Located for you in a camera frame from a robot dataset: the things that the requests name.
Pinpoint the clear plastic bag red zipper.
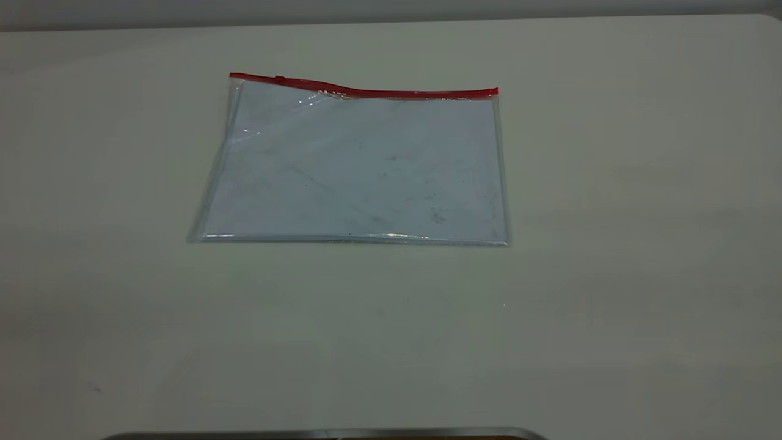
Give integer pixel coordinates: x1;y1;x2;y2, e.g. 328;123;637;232
186;72;509;247

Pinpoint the grey metal edge strip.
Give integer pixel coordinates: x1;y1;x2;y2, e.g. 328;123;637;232
101;427;547;440

